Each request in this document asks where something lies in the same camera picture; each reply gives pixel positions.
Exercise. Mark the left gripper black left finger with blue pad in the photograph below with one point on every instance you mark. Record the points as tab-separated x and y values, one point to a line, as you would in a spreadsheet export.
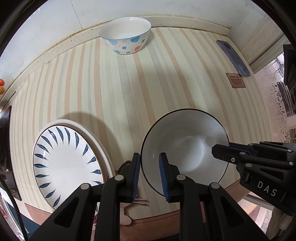
73	219

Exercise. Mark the brown label card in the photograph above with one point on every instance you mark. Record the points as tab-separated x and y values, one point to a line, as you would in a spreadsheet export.
235	80

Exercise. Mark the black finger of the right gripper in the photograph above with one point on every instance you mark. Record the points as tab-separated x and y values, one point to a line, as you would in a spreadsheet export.
231	153

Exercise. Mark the black gas stove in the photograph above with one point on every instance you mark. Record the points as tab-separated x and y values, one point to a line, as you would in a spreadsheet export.
6	166

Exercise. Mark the striped table mat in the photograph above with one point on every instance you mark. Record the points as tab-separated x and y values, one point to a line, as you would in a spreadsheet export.
119	97

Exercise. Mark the white plate blue leaf pattern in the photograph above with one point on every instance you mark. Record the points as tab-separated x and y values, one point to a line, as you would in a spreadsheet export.
64	164

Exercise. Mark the white bowl blue pink dots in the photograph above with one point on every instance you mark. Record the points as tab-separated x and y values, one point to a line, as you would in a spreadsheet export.
126	35

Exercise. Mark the white plate under leaf plate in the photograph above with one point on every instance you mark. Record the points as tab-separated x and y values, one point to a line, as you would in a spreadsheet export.
101	155

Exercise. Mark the white bowl black rim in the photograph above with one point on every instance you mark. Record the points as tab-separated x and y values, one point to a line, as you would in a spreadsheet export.
186	136

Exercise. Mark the colourful fruit wall sticker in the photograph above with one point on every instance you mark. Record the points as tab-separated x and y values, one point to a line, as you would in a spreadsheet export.
2	88

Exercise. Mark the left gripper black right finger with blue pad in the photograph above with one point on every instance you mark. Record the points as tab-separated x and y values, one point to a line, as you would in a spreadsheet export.
207	212

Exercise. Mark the blue smartphone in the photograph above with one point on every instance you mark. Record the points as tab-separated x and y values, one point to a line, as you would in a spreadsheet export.
234	58

